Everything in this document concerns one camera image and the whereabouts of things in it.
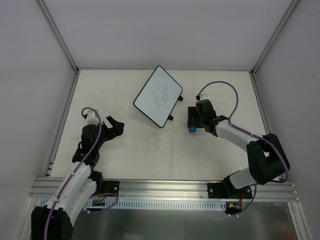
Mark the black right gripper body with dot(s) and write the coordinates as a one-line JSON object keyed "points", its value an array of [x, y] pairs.
{"points": [[191, 117]]}

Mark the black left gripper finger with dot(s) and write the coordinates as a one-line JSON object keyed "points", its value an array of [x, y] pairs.
{"points": [[117, 128], [111, 121]]}

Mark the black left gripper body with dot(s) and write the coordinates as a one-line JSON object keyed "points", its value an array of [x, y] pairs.
{"points": [[110, 131]]}

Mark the blue whiteboard eraser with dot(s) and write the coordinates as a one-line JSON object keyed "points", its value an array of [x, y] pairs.
{"points": [[192, 129]]}

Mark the white board with black frame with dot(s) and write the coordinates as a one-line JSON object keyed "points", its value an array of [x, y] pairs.
{"points": [[158, 97]]}

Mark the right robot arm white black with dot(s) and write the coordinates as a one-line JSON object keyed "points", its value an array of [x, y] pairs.
{"points": [[265, 155]]}

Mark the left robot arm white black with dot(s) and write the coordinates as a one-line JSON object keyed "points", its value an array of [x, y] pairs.
{"points": [[56, 219]]}

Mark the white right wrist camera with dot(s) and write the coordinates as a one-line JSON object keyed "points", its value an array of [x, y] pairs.
{"points": [[202, 96]]}

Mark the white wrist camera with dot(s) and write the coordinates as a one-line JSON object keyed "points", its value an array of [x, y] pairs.
{"points": [[91, 118], [202, 96]]}

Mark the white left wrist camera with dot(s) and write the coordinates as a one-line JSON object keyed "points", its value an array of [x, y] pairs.
{"points": [[91, 118]]}

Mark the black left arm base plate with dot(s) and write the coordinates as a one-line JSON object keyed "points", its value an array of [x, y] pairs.
{"points": [[108, 186]]}

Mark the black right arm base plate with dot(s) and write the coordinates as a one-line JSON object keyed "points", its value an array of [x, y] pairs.
{"points": [[222, 190]]}

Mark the white slotted cable duct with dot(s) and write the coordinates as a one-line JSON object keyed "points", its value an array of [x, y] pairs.
{"points": [[130, 204]]}

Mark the aluminium front rail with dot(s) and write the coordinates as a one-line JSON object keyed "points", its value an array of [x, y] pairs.
{"points": [[176, 190]]}

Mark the left aluminium frame post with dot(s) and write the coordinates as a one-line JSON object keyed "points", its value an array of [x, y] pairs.
{"points": [[57, 34]]}

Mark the aluminium frame post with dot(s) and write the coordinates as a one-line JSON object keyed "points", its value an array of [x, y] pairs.
{"points": [[278, 29], [57, 34]]}

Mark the right aluminium frame post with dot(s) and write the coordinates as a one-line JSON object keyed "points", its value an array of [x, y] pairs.
{"points": [[278, 29]]}

